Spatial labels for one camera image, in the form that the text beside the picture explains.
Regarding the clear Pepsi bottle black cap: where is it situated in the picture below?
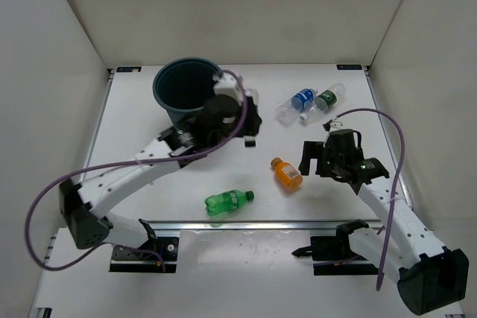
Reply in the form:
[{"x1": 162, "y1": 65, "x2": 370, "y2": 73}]
[{"x1": 241, "y1": 88, "x2": 262, "y2": 147}]

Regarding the orange juice bottle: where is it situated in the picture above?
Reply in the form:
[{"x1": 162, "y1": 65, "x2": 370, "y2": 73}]
[{"x1": 271, "y1": 157, "x2": 303, "y2": 191}]

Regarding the green plastic soda bottle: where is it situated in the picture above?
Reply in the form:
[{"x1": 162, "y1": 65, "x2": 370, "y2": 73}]
[{"x1": 204, "y1": 190, "x2": 255, "y2": 216}]

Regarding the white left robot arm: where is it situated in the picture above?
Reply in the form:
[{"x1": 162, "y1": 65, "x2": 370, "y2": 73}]
[{"x1": 60, "y1": 91, "x2": 262, "y2": 258}]

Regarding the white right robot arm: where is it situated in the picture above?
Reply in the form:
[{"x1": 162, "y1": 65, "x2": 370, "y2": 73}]
[{"x1": 299, "y1": 129, "x2": 469, "y2": 315}]

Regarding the dark teal plastic bin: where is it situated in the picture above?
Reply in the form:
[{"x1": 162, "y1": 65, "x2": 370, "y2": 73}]
[{"x1": 153, "y1": 57, "x2": 221, "y2": 132}]

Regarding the clear bottle blue label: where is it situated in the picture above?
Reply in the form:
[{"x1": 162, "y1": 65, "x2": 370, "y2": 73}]
[{"x1": 275, "y1": 89, "x2": 317, "y2": 126}]

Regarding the clear bottle green label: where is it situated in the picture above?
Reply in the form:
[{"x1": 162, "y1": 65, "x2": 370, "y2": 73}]
[{"x1": 299, "y1": 83, "x2": 347, "y2": 125}]

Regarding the right corner table label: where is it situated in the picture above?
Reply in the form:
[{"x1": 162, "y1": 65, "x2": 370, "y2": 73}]
[{"x1": 336, "y1": 64, "x2": 362, "y2": 71}]

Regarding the corner table label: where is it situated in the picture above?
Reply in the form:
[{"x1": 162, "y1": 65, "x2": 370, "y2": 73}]
[
  {"x1": 336, "y1": 64, "x2": 362, "y2": 71},
  {"x1": 116, "y1": 66, "x2": 142, "y2": 73}
]

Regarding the left corner table label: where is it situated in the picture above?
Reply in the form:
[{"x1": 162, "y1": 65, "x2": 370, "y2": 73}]
[{"x1": 116, "y1": 66, "x2": 142, "y2": 73}]

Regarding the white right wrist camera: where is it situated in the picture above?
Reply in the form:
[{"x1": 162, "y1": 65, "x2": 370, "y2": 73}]
[{"x1": 323, "y1": 118, "x2": 344, "y2": 133}]

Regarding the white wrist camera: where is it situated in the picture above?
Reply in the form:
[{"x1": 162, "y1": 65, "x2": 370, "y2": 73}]
[
  {"x1": 323, "y1": 118, "x2": 344, "y2": 133},
  {"x1": 212, "y1": 72, "x2": 242, "y2": 102}
]

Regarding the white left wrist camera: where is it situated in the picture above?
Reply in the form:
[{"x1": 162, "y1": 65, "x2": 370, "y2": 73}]
[{"x1": 212, "y1": 72, "x2": 242, "y2": 102}]

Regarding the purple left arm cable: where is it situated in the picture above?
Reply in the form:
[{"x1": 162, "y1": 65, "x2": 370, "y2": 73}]
[{"x1": 24, "y1": 68, "x2": 250, "y2": 271}]

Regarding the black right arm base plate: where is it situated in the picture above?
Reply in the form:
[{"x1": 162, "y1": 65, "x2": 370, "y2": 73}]
[{"x1": 310, "y1": 236, "x2": 378, "y2": 276}]

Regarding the aluminium table edge rail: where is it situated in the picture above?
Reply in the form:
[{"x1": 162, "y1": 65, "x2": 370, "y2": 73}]
[{"x1": 70, "y1": 220, "x2": 422, "y2": 232}]

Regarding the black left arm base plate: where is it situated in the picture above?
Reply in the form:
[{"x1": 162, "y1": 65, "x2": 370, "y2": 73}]
[{"x1": 109, "y1": 230, "x2": 180, "y2": 274}]

